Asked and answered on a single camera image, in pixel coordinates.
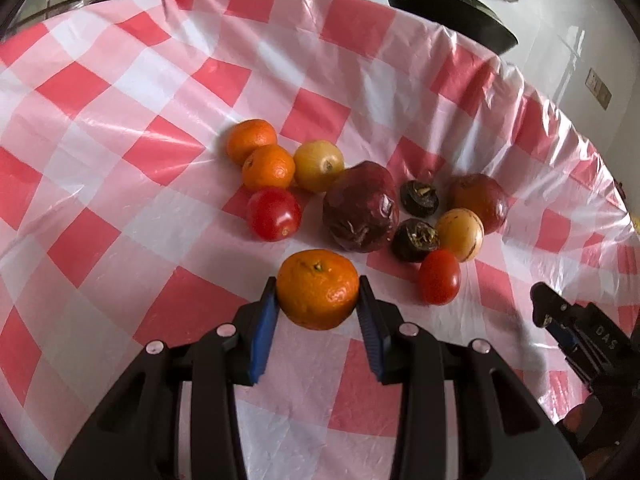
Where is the shiny red-brown apple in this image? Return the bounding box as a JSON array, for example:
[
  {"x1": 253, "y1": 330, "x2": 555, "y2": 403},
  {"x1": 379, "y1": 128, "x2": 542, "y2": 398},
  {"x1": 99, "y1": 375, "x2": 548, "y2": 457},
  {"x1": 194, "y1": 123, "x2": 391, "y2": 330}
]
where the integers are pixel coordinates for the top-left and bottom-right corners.
[{"x1": 446, "y1": 173, "x2": 509, "y2": 235}]

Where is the red white checked tablecloth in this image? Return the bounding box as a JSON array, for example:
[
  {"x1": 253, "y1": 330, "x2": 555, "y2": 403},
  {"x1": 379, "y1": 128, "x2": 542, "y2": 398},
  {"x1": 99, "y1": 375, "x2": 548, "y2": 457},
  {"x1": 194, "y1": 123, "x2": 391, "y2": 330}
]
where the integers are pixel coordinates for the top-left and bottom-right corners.
[{"x1": 0, "y1": 0, "x2": 632, "y2": 480}]

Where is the dark red wrinkled apple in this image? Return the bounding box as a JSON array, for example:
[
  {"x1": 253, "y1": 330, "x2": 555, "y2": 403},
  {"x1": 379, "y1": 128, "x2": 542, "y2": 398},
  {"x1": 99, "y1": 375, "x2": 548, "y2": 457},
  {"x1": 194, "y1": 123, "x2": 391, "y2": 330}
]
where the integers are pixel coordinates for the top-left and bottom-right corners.
[{"x1": 322, "y1": 160, "x2": 400, "y2": 254}]

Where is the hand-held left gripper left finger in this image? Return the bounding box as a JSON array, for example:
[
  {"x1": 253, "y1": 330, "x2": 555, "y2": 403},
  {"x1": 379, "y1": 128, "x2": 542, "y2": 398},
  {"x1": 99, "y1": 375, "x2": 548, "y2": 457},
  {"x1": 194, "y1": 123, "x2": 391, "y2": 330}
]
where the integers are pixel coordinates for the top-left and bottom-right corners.
[{"x1": 54, "y1": 276, "x2": 281, "y2": 480}]

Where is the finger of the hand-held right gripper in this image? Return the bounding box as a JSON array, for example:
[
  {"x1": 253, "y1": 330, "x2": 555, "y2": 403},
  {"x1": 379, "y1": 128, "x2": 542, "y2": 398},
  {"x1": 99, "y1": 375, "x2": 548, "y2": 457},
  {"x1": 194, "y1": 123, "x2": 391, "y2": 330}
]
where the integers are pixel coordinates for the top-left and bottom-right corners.
[{"x1": 531, "y1": 282, "x2": 581, "y2": 356}]

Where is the beige wall socket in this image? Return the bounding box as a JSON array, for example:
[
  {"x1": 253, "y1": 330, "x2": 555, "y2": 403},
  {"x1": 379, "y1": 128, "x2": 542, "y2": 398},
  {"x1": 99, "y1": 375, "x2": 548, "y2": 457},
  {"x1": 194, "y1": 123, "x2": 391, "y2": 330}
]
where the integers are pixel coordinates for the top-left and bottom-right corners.
[{"x1": 586, "y1": 67, "x2": 612, "y2": 111}]

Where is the red tomato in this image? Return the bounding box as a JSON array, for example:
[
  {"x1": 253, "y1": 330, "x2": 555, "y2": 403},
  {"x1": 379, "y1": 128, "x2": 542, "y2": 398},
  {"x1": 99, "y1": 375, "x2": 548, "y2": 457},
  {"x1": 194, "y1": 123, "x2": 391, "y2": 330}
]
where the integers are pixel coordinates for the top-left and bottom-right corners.
[
  {"x1": 245, "y1": 187, "x2": 303, "y2": 242},
  {"x1": 418, "y1": 249, "x2": 462, "y2": 306}
]

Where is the yellow striped pepino melon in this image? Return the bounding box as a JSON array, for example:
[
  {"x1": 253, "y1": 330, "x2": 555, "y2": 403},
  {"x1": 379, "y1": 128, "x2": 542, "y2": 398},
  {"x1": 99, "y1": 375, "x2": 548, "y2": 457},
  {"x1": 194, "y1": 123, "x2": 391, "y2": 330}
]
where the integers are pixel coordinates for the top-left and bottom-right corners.
[
  {"x1": 293, "y1": 140, "x2": 346, "y2": 194},
  {"x1": 435, "y1": 208, "x2": 485, "y2": 263}
]

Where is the mandarin orange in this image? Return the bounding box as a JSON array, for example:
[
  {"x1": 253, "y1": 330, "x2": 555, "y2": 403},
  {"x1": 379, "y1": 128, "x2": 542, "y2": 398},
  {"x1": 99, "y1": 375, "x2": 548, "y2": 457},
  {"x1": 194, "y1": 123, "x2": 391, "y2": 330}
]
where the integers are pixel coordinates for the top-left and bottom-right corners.
[
  {"x1": 242, "y1": 144, "x2": 296, "y2": 192},
  {"x1": 276, "y1": 249, "x2": 361, "y2": 331},
  {"x1": 226, "y1": 119, "x2": 278, "y2": 166}
]

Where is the black frying pan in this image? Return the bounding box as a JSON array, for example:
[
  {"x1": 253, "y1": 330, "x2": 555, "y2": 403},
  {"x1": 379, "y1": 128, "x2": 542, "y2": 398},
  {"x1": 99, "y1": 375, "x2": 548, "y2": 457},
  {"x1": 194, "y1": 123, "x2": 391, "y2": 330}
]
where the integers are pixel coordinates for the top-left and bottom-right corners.
[{"x1": 360, "y1": 0, "x2": 518, "y2": 56}]

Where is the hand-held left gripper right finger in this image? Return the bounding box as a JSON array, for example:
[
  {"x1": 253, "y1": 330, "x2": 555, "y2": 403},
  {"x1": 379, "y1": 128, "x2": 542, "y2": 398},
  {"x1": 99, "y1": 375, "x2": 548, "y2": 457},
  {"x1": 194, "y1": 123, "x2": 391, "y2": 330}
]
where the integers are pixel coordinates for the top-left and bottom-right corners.
[{"x1": 356, "y1": 275, "x2": 586, "y2": 480}]

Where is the dark mangosteen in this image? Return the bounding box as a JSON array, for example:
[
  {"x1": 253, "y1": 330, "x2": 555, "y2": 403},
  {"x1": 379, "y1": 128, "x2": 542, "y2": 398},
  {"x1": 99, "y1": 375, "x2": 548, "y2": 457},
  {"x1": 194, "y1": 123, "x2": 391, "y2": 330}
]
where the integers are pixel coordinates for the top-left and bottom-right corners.
[
  {"x1": 391, "y1": 218, "x2": 441, "y2": 263},
  {"x1": 399, "y1": 180, "x2": 440, "y2": 217}
]

